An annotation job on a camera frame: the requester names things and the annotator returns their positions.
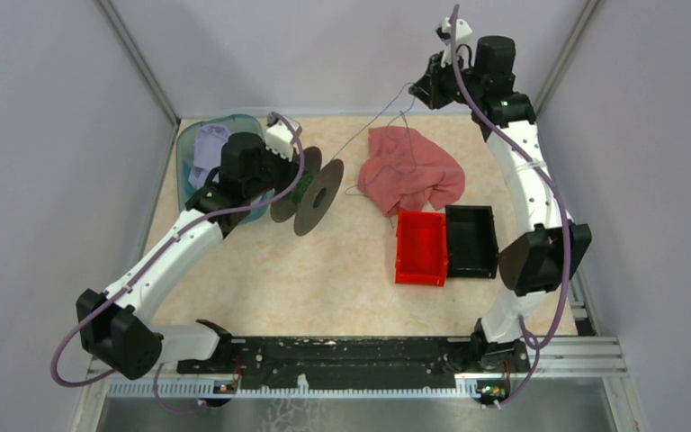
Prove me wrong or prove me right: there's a black plastic bin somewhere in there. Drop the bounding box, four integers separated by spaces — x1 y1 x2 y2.
444 205 499 279

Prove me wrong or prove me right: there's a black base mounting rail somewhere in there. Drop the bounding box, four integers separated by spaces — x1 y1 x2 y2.
176 335 531 391

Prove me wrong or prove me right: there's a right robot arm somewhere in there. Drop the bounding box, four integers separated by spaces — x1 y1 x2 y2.
409 34 592 371

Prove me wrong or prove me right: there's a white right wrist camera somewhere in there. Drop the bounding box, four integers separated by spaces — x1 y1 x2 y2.
436 17 472 68

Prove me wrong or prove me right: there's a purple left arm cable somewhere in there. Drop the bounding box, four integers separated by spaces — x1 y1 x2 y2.
50 111 306 418

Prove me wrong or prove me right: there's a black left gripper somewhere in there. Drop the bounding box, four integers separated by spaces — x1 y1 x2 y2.
245 139 302 201

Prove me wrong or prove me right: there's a green wire on spool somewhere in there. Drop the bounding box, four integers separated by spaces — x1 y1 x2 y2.
292 169 318 204

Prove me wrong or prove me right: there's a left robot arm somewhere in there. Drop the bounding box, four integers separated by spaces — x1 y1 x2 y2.
75 124 306 380

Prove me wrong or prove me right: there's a pink cloth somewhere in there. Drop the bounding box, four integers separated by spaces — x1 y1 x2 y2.
356 126 466 217

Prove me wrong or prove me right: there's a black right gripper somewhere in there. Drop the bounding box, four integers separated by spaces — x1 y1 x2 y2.
409 49 483 111

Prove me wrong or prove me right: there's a thin blue wire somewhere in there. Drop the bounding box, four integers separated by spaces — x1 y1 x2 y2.
337 82 421 230

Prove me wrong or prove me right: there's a red plastic bin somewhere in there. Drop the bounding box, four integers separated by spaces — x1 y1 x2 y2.
394 210 448 287

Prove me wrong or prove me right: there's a lavender cloth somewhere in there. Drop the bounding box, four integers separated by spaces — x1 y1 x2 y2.
183 122 234 209

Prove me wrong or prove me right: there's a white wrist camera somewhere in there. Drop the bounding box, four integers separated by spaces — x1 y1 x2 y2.
264 121 295 162
436 17 472 68

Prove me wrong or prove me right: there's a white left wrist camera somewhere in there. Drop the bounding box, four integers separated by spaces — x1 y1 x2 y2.
264 121 295 162

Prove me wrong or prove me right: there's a black cable spool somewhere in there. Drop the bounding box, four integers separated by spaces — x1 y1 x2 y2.
269 147 345 237

